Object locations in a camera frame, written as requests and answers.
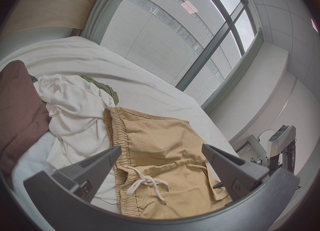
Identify window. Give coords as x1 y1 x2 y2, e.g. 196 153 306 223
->
99 0 258 106

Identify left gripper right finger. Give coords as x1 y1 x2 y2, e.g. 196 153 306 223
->
202 144 270 202

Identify green garment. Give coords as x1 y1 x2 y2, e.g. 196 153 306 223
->
80 74 119 106

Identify white garment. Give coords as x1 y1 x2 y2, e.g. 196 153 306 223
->
37 74 119 173

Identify pale grey garment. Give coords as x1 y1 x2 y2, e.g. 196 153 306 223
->
12 135 118 206

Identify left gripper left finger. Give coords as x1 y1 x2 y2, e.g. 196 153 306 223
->
51 146 122 203

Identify grey-green curtain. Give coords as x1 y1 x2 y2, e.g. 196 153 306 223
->
82 0 150 48

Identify tan shorts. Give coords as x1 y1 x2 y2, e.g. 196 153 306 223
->
104 107 234 219

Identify brown garment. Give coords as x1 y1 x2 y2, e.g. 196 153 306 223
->
0 60 52 175

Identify bed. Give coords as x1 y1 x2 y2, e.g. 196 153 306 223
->
0 0 240 223

